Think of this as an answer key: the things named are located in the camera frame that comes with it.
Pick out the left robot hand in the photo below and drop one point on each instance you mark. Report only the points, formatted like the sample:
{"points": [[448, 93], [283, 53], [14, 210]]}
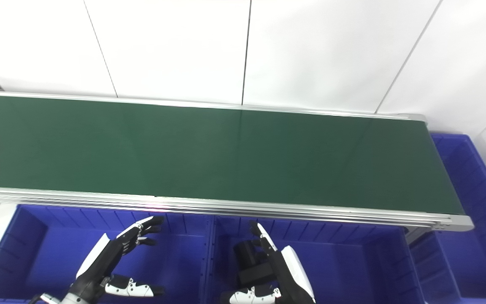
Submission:
{"points": [[106, 257]]}

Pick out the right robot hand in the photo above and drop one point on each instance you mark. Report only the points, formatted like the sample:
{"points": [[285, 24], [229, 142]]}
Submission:
{"points": [[287, 274]]}

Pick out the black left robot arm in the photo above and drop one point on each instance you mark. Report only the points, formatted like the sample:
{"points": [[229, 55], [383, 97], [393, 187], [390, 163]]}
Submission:
{"points": [[68, 299]]}

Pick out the black part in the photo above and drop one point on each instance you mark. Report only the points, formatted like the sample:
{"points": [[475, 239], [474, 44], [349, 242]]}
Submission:
{"points": [[249, 264]]}

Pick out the blue plastic bin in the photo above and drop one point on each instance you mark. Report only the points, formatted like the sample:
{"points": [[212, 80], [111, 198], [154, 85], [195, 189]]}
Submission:
{"points": [[175, 261], [344, 270], [471, 236]]}

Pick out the green conveyor belt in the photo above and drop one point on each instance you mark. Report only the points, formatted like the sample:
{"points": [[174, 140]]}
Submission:
{"points": [[226, 156], [226, 209]]}

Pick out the aluminium conveyor leg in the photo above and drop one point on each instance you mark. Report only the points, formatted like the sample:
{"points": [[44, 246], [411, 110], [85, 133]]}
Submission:
{"points": [[414, 236]]}

